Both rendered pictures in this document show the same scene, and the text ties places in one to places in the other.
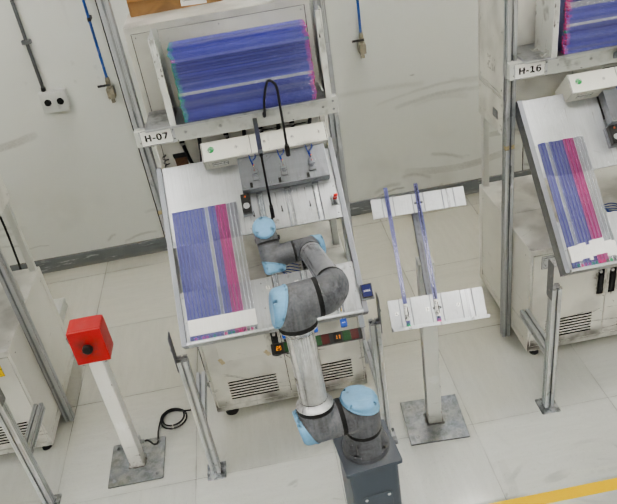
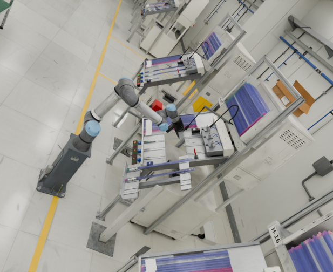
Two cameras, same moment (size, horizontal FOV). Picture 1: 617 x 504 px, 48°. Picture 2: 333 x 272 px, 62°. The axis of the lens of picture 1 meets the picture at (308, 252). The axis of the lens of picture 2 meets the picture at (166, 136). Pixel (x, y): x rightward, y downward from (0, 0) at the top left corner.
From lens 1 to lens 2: 2.24 m
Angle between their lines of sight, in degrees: 56
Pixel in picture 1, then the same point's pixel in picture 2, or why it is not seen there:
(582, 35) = (303, 257)
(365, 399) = (92, 126)
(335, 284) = (127, 89)
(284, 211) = (192, 143)
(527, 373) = not seen: outside the picture
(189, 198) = (200, 119)
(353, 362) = not seen: hidden behind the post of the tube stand
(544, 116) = (249, 258)
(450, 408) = (105, 249)
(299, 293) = (126, 81)
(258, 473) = (103, 170)
